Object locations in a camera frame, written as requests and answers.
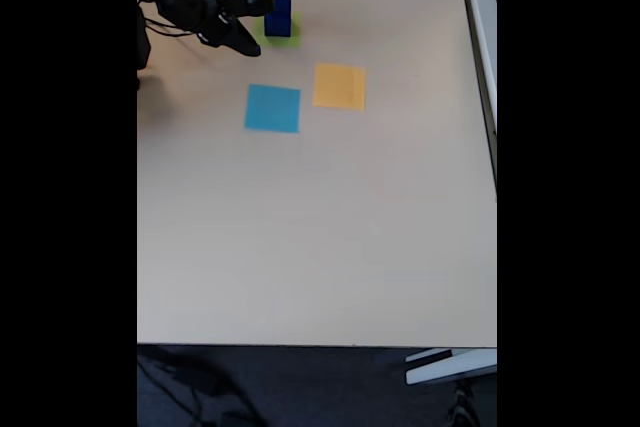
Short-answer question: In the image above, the orange paper square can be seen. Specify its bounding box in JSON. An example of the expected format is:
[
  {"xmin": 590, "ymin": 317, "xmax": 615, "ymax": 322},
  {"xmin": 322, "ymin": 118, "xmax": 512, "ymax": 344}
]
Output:
[{"xmin": 312, "ymin": 63, "xmax": 367, "ymax": 112}]

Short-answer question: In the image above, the white neighbouring table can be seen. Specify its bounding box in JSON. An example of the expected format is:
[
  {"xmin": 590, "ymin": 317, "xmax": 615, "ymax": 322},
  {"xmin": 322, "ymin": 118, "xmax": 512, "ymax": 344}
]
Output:
[{"xmin": 454, "ymin": 0, "xmax": 498, "ymax": 203}]

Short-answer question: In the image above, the large blue cube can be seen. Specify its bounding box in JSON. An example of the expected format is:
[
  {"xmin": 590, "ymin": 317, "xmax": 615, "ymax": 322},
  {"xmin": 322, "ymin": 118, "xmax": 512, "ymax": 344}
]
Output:
[{"xmin": 263, "ymin": 0, "xmax": 293, "ymax": 39}]

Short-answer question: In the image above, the white table foot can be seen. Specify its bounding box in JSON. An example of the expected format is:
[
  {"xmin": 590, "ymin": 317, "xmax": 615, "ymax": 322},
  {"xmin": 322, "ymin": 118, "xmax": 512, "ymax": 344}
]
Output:
[{"xmin": 404, "ymin": 348, "xmax": 498, "ymax": 387}]

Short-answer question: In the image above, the light blue paper square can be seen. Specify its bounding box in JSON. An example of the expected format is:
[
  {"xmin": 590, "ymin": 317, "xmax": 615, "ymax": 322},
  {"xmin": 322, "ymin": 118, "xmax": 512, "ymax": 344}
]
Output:
[{"xmin": 243, "ymin": 83, "xmax": 302, "ymax": 135}]

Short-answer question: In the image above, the green paper square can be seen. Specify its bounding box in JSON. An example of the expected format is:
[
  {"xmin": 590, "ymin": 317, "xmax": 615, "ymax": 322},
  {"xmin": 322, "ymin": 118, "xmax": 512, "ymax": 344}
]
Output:
[{"xmin": 251, "ymin": 10, "xmax": 304, "ymax": 50}]

